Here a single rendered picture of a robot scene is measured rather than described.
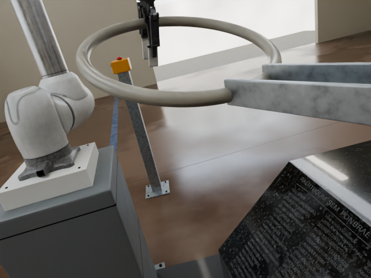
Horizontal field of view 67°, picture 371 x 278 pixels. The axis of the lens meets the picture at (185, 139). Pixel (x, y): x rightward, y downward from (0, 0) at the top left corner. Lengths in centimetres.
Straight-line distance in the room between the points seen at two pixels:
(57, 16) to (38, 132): 604
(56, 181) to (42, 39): 52
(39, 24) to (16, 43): 600
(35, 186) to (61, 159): 12
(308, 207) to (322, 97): 34
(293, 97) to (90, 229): 77
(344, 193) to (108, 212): 67
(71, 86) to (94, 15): 576
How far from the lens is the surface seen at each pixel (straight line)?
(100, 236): 102
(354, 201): 67
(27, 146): 103
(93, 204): 94
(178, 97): 50
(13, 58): 723
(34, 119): 100
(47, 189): 100
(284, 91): 45
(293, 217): 72
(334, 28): 878
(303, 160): 81
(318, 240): 67
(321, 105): 43
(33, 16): 119
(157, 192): 233
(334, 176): 75
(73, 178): 97
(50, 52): 118
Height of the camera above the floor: 123
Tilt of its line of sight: 22 degrees down
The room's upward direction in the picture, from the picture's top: 13 degrees counter-clockwise
